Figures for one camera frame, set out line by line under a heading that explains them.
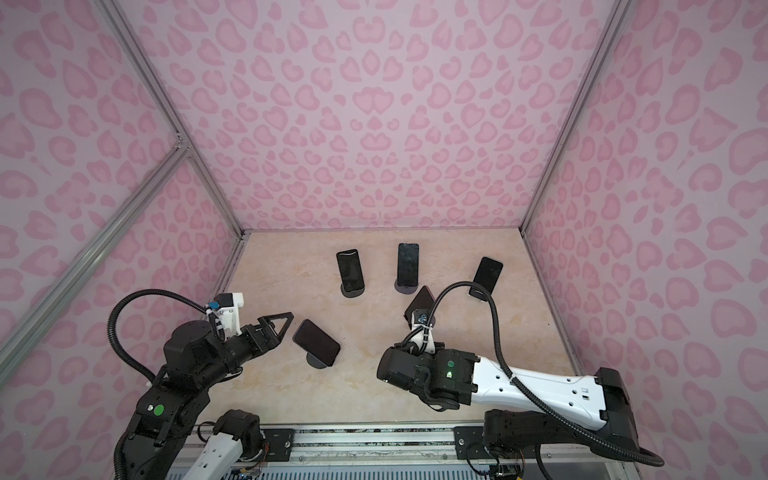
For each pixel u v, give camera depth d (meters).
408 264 0.95
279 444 0.73
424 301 0.90
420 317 0.61
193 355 0.48
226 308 0.59
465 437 0.74
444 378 0.47
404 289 1.03
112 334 0.45
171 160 0.87
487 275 0.97
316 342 0.83
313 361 0.80
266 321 0.59
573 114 0.86
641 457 0.36
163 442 0.43
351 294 1.00
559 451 0.72
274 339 0.58
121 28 0.71
